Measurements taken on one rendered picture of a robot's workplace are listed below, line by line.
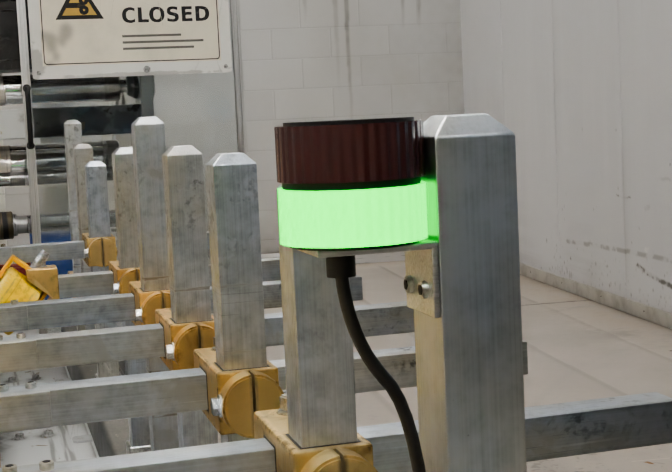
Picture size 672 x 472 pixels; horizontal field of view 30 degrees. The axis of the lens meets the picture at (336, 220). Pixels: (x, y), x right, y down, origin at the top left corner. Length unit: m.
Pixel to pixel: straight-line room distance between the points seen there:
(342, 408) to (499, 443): 0.25
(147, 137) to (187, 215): 0.26
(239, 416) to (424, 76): 8.74
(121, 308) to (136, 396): 0.50
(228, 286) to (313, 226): 0.51
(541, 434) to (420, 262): 0.37
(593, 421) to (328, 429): 0.20
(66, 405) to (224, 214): 0.20
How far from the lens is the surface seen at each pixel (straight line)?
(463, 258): 0.51
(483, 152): 0.51
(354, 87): 9.55
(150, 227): 1.48
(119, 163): 1.73
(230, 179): 0.99
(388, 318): 1.34
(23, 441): 2.30
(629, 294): 6.99
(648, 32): 6.62
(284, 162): 0.49
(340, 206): 0.48
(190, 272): 1.24
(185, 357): 1.23
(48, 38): 3.01
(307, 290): 0.75
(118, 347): 1.29
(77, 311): 1.53
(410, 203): 0.49
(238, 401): 0.98
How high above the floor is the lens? 1.17
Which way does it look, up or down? 5 degrees down
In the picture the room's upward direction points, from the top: 3 degrees counter-clockwise
